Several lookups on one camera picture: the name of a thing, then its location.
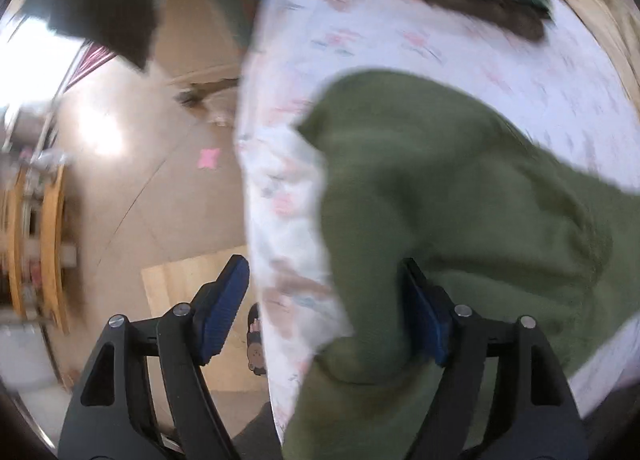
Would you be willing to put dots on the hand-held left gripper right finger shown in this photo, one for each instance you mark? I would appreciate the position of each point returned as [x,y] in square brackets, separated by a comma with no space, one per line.
[431,325]

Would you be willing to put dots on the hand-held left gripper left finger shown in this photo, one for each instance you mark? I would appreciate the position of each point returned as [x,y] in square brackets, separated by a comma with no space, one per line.
[225,310]

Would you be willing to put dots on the green pants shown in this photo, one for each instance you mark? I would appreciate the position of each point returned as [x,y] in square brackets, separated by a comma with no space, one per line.
[425,180]

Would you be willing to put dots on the pale wooden board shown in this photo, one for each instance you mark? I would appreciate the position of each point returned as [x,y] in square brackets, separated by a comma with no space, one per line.
[175,290]

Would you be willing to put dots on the pink floor sticker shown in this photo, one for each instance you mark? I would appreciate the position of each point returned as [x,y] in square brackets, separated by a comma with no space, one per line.
[210,159]

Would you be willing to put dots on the wooden shelf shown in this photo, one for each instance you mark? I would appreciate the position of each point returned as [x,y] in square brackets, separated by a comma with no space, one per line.
[50,240]

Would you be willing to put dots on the red striped cloth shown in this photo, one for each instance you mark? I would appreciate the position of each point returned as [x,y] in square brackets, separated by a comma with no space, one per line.
[92,62]

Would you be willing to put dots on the white floral bed sheet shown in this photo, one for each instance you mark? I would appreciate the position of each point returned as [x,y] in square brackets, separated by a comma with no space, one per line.
[375,30]

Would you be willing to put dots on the black leather jacket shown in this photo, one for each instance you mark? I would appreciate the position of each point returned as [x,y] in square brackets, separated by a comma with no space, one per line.
[110,0]

